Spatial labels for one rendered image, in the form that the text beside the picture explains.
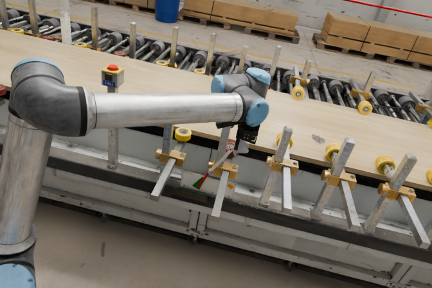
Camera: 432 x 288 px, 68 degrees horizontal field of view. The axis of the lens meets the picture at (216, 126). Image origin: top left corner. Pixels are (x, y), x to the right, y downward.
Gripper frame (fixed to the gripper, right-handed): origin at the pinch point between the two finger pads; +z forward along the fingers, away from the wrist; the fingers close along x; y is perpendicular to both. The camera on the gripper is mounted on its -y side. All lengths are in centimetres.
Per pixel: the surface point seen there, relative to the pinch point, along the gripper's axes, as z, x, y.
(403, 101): 18, 154, 128
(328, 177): 4.9, 5.6, 41.9
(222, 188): 14.5, -6.5, -1.6
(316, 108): 11, 86, 46
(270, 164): 5.4, 5.2, 16.8
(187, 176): 23.3, 5.3, -18.7
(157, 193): 14.8, -18.6, -25.9
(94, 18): -7, 115, -121
